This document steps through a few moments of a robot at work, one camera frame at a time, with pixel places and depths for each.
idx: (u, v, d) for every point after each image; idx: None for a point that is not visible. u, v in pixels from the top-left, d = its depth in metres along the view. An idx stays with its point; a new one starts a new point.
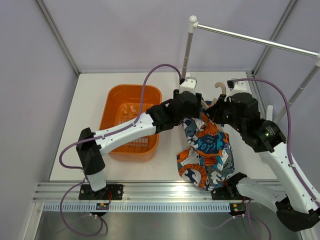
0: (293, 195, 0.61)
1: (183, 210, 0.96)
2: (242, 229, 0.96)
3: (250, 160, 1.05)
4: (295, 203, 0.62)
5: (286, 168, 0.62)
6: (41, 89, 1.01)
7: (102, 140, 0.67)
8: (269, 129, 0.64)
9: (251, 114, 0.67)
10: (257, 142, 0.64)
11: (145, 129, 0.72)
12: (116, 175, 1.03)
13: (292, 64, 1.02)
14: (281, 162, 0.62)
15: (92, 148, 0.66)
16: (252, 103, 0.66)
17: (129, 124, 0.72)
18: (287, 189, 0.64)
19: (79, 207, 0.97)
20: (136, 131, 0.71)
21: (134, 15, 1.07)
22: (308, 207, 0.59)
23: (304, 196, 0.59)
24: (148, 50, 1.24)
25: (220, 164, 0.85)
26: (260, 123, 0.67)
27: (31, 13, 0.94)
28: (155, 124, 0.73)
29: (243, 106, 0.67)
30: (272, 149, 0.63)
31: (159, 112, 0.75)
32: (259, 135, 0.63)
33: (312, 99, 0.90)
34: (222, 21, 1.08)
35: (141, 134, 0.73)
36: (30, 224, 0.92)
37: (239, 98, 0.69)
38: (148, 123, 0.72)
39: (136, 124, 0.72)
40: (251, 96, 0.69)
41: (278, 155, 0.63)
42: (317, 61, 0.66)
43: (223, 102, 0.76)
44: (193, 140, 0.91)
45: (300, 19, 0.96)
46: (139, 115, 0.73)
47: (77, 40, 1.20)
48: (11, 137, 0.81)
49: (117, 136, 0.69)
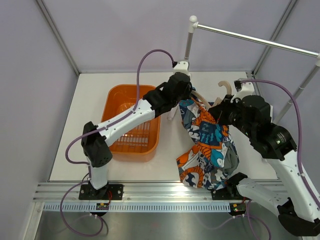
0: (299, 203, 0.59)
1: (183, 210, 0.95)
2: (242, 229, 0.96)
3: (250, 160, 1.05)
4: (300, 210, 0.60)
5: (295, 177, 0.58)
6: (41, 89, 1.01)
7: (106, 131, 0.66)
8: (280, 136, 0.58)
9: (263, 120, 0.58)
10: (267, 148, 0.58)
11: (144, 114, 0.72)
12: (116, 176, 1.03)
13: (292, 64, 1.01)
14: (291, 171, 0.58)
15: (97, 140, 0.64)
16: (265, 107, 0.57)
17: (129, 113, 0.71)
18: (292, 197, 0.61)
19: (80, 207, 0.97)
20: (137, 118, 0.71)
21: (134, 15, 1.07)
22: (314, 216, 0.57)
23: (311, 205, 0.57)
24: (148, 50, 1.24)
25: (220, 158, 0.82)
26: (270, 128, 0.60)
27: (31, 13, 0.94)
28: (154, 108, 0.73)
29: (254, 111, 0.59)
30: (282, 157, 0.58)
31: (155, 96, 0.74)
32: (269, 142, 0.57)
33: (312, 99, 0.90)
34: (222, 21, 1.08)
35: (142, 120, 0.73)
36: (31, 224, 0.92)
37: (251, 101, 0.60)
38: (147, 109, 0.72)
39: (136, 110, 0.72)
40: (264, 100, 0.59)
41: (288, 163, 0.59)
42: (317, 61, 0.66)
43: (230, 104, 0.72)
44: (192, 130, 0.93)
45: (300, 19, 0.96)
46: (136, 102, 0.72)
47: (77, 40, 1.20)
48: (11, 138, 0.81)
49: (119, 125, 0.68)
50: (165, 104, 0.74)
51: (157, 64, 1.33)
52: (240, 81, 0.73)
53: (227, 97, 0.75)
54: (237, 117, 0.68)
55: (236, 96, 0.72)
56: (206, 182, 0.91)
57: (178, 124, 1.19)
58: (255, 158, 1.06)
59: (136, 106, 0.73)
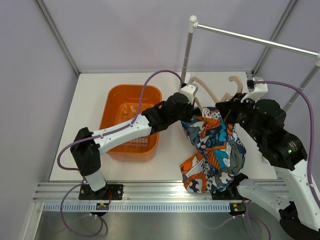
0: (305, 211, 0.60)
1: (183, 210, 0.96)
2: (242, 230, 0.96)
3: (250, 160, 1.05)
4: (304, 218, 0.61)
5: (304, 188, 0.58)
6: (41, 89, 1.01)
7: (101, 139, 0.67)
8: (292, 145, 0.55)
9: (275, 127, 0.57)
10: (277, 157, 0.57)
11: (141, 129, 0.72)
12: (116, 175, 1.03)
13: (292, 63, 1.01)
14: (300, 181, 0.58)
15: (90, 147, 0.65)
16: (280, 115, 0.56)
17: (126, 125, 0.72)
18: (298, 204, 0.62)
19: (79, 207, 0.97)
20: (133, 131, 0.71)
21: (134, 15, 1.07)
22: (318, 224, 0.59)
23: (316, 215, 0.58)
24: (148, 50, 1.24)
25: (226, 158, 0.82)
26: (282, 135, 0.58)
27: (31, 13, 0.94)
28: (151, 124, 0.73)
29: (268, 118, 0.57)
30: (292, 168, 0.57)
31: (153, 115, 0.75)
32: (280, 150, 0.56)
33: (312, 99, 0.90)
34: (222, 21, 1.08)
35: (137, 134, 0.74)
36: (30, 224, 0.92)
37: (266, 108, 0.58)
38: (145, 124, 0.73)
39: (133, 124, 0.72)
40: (279, 107, 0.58)
41: (298, 174, 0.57)
42: (317, 61, 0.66)
43: (240, 103, 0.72)
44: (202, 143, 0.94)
45: (300, 19, 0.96)
46: (135, 116, 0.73)
47: (77, 40, 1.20)
48: (11, 137, 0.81)
49: (115, 136, 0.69)
50: (163, 122, 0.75)
51: (156, 64, 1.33)
52: (253, 81, 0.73)
53: (237, 96, 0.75)
54: (245, 120, 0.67)
55: (247, 96, 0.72)
56: (210, 187, 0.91)
57: (179, 125, 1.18)
58: (255, 158, 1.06)
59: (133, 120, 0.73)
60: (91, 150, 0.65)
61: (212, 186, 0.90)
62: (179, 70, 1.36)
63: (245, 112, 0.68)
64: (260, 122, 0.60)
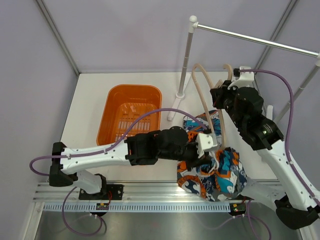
0: (291, 191, 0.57)
1: (183, 210, 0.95)
2: (242, 229, 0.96)
3: (249, 159, 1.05)
4: (294, 201, 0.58)
5: (284, 166, 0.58)
6: (41, 89, 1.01)
7: (67, 161, 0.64)
8: (267, 127, 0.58)
9: (254, 113, 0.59)
10: (255, 140, 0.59)
11: (115, 160, 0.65)
12: (116, 176, 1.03)
13: (292, 64, 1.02)
14: (279, 159, 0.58)
15: (54, 166, 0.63)
16: (259, 101, 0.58)
17: (100, 150, 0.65)
18: (285, 186, 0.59)
19: (77, 207, 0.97)
20: (106, 159, 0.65)
21: (135, 14, 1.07)
22: (306, 203, 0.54)
23: (302, 193, 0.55)
24: (148, 50, 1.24)
25: (230, 187, 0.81)
26: (259, 119, 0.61)
27: (31, 13, 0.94)
28: (128, 157, 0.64)
29: (248, 104, 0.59)
30: (270, 147, 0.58)
31: (140, 144, 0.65)
32: (257, 133, 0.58)
33: (312, 99, 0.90)
34: (222, 21, 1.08)
35: (112, 163, 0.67)
36: (30, 224, 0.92)
37: (246, 95, 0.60)
38: (121, 155, 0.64)
39: (108, 152, 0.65)
40: (258, 94, 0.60)
41: (276, 151, 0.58)
42: (317, 61, 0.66)
43: (227, 90, 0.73)
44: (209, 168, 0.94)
45: (300, 19, 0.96)
46: (114, 143, 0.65)
47: (77, 40, 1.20)
48: (11, 137, 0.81)
49: (83, 160, 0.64)
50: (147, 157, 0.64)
51: (156, 64, 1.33)
52: (239, 70, 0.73)
53: (225, 83, 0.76)
54: (229, 105, 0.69)
55: (234, 84, 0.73)
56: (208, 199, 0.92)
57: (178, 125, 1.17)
58: (255, 157, 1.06)
59: (111, 146, 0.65)
60: (53, 172, 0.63)
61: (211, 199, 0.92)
62: (179, 70, 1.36)
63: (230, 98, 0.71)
64: (240, 108, 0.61)
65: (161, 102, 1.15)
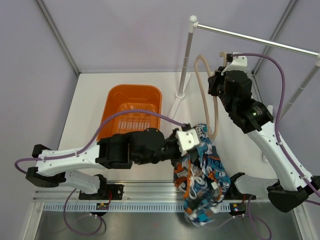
0: (282, 173, 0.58)
1: (183, 210, 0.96)
2: (242, 229, 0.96)
3: (248, 158, 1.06)
4: (284, 182, 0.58)
5: (274, 147, 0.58)
6: (41, 88, 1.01)
7: (42, 164, 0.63)
8: (257, 109, 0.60)
9: (243, 95, 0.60)
10: (245, 122, 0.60)
11: (86, 163, 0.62)
12: (116, 176, 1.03)
13: (292, 64, 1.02)
14: (269, 141, 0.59)
15: (31, 169, 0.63)
16: (247, 83, 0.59)
17: (71, 153, 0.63)
18: (275, 168, 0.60)
19: (77, 207, 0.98)
20: (78, 163, 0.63)
21: (135, 14, 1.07)
22: (296, 184, 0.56)
23: (292, 173, 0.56)
24: (148, 50, 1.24)
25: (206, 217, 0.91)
26: (249, 102, 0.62)
27: (31, 13, 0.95)
28: (98, 161, 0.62)
29: (236, 86, 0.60)
30: (259, 128, 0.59)
31: (113, 146, 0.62)
32: (247, 115, 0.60)
33: (312, 98, 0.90)
34: (222, 21, 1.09)
35: (86, 166, 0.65)
36: (30, 224, 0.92)
37: (234, 77, 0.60)
38: (92, 158, 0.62)
39: (80, 154, 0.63)
40: (246, 76, 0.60)
41: (266, 133, 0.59)
42: (317, 61, 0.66)
43: (220, 76, 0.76)
44: None
45: (300, 18, 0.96)
46: (85, 146, 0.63)
47: (77, 40, 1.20)
48: (11, 136, 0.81)
49: (56, 164, 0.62)
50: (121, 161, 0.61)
51: (157, 64, 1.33)
52: (232, 55, 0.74)
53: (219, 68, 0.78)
54: (222, 89, 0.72)
55: (226, 69, 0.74)
56: None
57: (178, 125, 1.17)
58: (255, 156, 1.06)
59: (84, 149, 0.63)
60: (29, 174, 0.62)
61: None
62: (180, 70, 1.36)
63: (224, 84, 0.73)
64: (230, 91, 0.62)
65: (161, 101, 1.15)
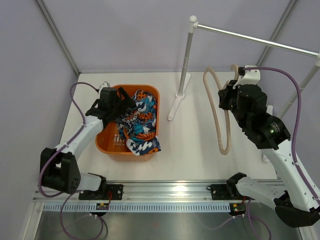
0: (295, 192, 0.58)
1: (183, 210, 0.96)
2: (242, 229, 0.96)
3: (249, 159, 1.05)
4: (295, 200, 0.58)
5: (289, 166, 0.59)
6: (40, 88, 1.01)
7: (68, 148, 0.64)
8: (274, 126, 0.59)
9: (258, 110, 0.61)
10: (261, 139, 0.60)
11: (95, 124, 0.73)
12: (116, 176, 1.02)
13: (292, 64, 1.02)
14: (285, 160, 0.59)
15: (64, 156, 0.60)
16: (261, 98, 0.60)
17: (81, 127, 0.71)
18: (288, 186, 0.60)
19: (79, 207, 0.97)
20: (90, 128, 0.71)
21: (135, 15, 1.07)
22: (309, 205, 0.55)
23: (306, 194, 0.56)
24: (147, 49, 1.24)
25: (141, 148, 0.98)
26: (264, 118, 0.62)
27: (31, 13, 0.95)
28: (100, 117, 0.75)
29: (250, 101, 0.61)
30: (276, 147, 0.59)
31: (94, 111, 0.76)
32: (263, 131, 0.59)
33: (312, 99, 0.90)
34: (222, 21, 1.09)
35: (94, 134, 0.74)
36: (30, 223, 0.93)
37: (248, 91, 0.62)
38: (95, 119, 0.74)
39: (87, 124, 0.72)
40: (260, 90, 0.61)
41: (282, 152, 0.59)
42: (317, 61, 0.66)
43: (233, 90, 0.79)
44: (132, 121, 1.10)
45: (300, 19, 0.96)
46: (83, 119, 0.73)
47: (76, 40, 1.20)
48: (10, 137, 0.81)
49: (80, 137, 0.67)
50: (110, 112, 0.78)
51: (156, 64, 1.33)
52: (244, 68, 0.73)
53: (231, 82, 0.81)
54: (234, 104, 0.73)
55: (239, 83, 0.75)
56: (147, 141, 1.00)
57: (179, 124, 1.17)
58: (255, 157, 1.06)
59: (86, 118, 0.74)
60: (70, 159, 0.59)
61: (141, 151, 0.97)
62: (179, 70, 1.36)
63: (235, 98, 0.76)
64: (243, 105, 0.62)
65: (158, 102, 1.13)
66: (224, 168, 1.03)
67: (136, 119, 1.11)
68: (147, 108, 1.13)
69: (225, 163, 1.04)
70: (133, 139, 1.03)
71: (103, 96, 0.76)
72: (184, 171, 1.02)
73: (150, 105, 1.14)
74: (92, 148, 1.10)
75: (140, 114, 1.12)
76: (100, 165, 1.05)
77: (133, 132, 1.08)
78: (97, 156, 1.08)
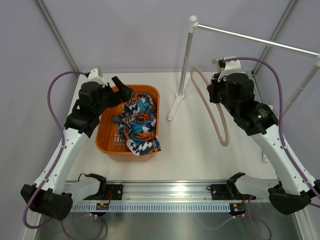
0: (285, 177, 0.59)
1: (183, 210, 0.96)
2: (242, 229, 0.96)
3: (249, 160, 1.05)
4: (287, 185, 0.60)
5: (279, 151, 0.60)
6: (40, 88, 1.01)
7: (48, 183, 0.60)
8: (262, 111, 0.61)
9: (245, 97, 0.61)
10: (249, 125, 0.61)
11: (77, 142, 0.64)
12: (116, 176, 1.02)
13: (292, 64, 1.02)
14: (274, 144, 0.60)
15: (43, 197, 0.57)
16: (248, 84, 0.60)
17: (60, 150, 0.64)
18: (279, 172, 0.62)
19: (79, 207, 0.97)
20: (70, 150, 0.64)
21: (135, 15, 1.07)
22: (299, 189, 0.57)
23: (296, 178, 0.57)
24: (147, 50, 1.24)
25: (141, 148, 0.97)
26: (253, 105, 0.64)
27: (31, 14, 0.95)
28: (81, 128, 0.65)
29: (238, 88, 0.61)
30: (264, 131, 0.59)
31: (76, 117, 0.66)
32: (251, 117, 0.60)
33: (312, 99, 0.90)
34: (222, 21, 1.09)
35: (77, 150, 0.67)
36: (31, 223, 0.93)
37: (235, 79, 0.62)
38: (76, 135, 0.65)
39: (66, 143, 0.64)
40: (248, 77, 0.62)
41: (270, 136, 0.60)
42: (317, 61, 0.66)
43: (219, 83, 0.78)
44: (131, 121, 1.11)
45: (300, 19, 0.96)
46: (62, 135, 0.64)
47: (76, 41, 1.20)
48: (10, 138, 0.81)
49: (61, 164, 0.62)
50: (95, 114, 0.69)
51: (156, 64, 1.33)
52: (223, 60, 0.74)
53: (215, 76, 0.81)
54: (223, 95, 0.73)
55: (222, 75, 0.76)
56: (147, 141, 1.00)
57: (178, 124, 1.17)
58: (255, 157, 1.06)
59: (62, 133, 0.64)
60: (50, 199, 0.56)
61: (141, 151, 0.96)
62: (179, 70, 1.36)
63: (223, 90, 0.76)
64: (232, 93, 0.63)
65: (158, 101, 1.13)
66: (224, 168, 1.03)
67: (134, 119, 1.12)
68: (144, 109, 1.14)
69: (225, 163, 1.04)
70: (133, 140, 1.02)
71: (83, 97, 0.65)
72: (184, 171, 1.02)
73: (145, 105, 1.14)
74: (92, 149, 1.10)
75: (138, 114, 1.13)
76: (100, 165, 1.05)
77: (133, 132, 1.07)
78: (97, 156, 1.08)
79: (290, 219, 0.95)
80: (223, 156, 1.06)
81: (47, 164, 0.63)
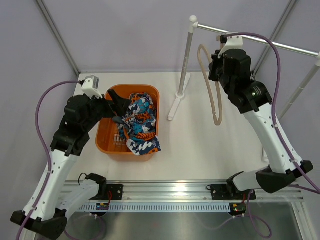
0: (273, 156, 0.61)
1: (183, 210, 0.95)
2: (242, 229, 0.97)
3: (249, 160, 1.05)
4: (274, 165, 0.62)
5: (269, 129, 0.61)
6: (40, 88, 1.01)
7: (37, 211, 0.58)
8: (256, 89, 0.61)
9: (242, 73, 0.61)
10: (243, 102, 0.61)
11: (64, 166, 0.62)
12: (116, 176, 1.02)
13: (291, 64, 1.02)
14: (265, 122, 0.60)
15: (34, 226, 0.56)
16: (245, 60, 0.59)
17: (47, 175, 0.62)
18: (267, 151, 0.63)
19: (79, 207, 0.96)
20: (57, 175, 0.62)
21: (135, 15, 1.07)
22: (285, 167, 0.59)
23: (283, 157, 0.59)
24: (147, 50, 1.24)
25: (141, 148, 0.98)
26: (248, 83, 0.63)
27: (31, 14, 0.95)
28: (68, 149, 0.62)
29: (235, 63, 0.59)
30: (256, 109, 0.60)
31: (63, 135, 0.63)
32: (245, 95, 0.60)
33: (311, 99, 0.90)
34: (222, 22, 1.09)
35: (66, 173, 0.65)
36: None
37: (232, 54, 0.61)
38: (63, 159, 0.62)
39: (53, 168, 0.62)
40: (245, 53, 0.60)
41: (262, 115, 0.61)
42: (317, 61, 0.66)
43: (218, 59, 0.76)
44: (131, 121, 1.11)
45: (300, 19, 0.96)
46: (49, 159, 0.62)
47: (76, 41, 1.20)
48: (11, 138, 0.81)
49: (49, 191, 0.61)
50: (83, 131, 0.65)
51: (156, 64, 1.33)
52: (225, 36, 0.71)
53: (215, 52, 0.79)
54: (220, 72, 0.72)
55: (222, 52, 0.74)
56: (147, 141, 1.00)
57: (178, 124, 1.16)
58: (255, 157, 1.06)
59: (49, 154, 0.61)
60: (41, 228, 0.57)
61: (142, 150, 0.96)
62: (179, 70, 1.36)
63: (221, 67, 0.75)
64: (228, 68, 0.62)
65: (158, 99, 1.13)
66: (224, 168, 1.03)
67: (135, 119, 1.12)
68: (144, 109, 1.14)
69: (225, 163, 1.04)
70: (133, 140, 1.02)
71: (69, 115, 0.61)
72: (184, 171, 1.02)
73: (145, 105, 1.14)
74: (92, 149, 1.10)
75: (138, 114, 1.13)
76: (100, 165, 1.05)
77: (133, 133, 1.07)
78: (97, 156, 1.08)
79: (290, 219, 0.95)
80: (223, 156, 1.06)
81: (36, 190, 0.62)
